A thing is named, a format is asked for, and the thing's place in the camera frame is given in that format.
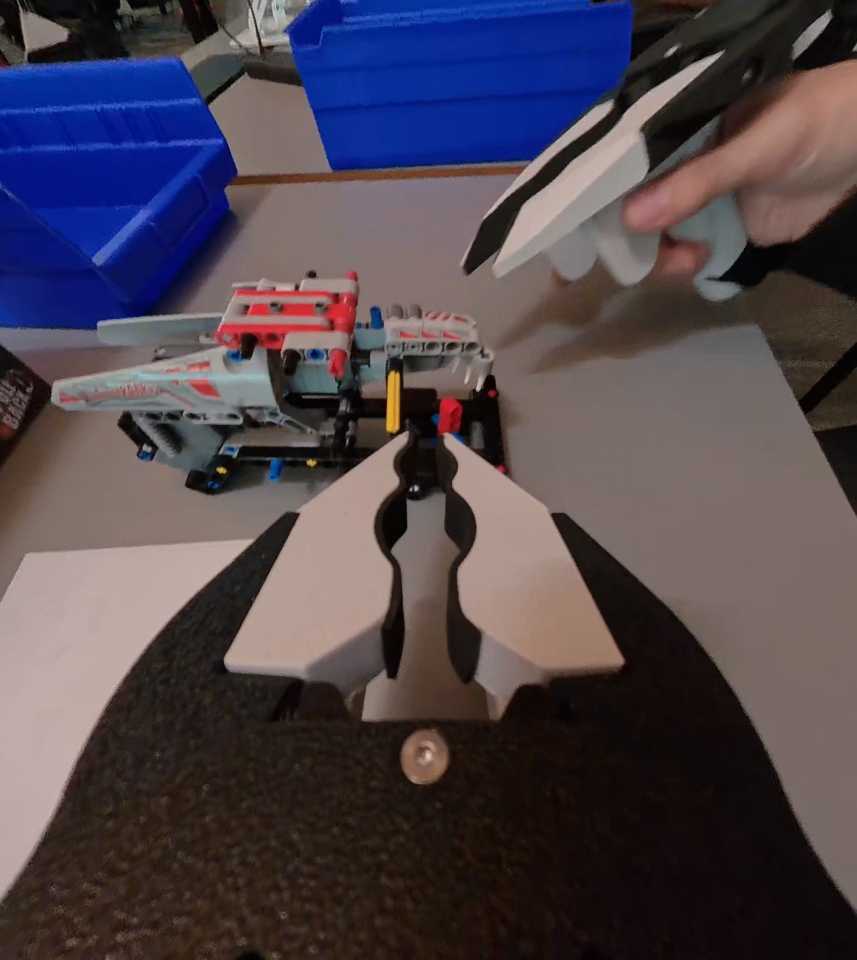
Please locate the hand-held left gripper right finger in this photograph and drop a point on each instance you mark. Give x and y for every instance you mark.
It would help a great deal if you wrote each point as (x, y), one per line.
(541, 592)

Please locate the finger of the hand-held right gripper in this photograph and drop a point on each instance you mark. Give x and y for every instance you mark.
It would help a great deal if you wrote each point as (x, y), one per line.
(541, 184)
(593, 180)

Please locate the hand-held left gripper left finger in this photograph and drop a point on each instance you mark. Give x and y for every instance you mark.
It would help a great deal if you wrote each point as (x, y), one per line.
(308, 592)

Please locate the grey red toy brick vehicle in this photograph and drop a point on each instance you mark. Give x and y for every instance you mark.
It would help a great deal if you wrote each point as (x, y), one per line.
(248, 375)

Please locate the person's right forearm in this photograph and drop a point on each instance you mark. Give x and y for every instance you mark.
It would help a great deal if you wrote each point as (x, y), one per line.
(833, 255)

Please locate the grey desk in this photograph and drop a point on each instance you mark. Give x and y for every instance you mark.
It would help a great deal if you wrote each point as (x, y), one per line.
(661, 487)

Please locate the person's right hand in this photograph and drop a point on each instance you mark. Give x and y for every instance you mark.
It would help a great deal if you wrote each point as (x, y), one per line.
(796, 142)

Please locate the blue storage bin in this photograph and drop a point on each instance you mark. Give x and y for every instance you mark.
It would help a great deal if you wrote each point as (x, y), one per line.
(61, 172)
(436, 97)

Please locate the white instruction booklet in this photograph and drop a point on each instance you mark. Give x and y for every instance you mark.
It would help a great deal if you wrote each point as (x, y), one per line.
(61, 637)

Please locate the black tripod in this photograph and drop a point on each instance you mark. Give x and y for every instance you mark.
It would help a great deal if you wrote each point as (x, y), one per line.
(841, 367)

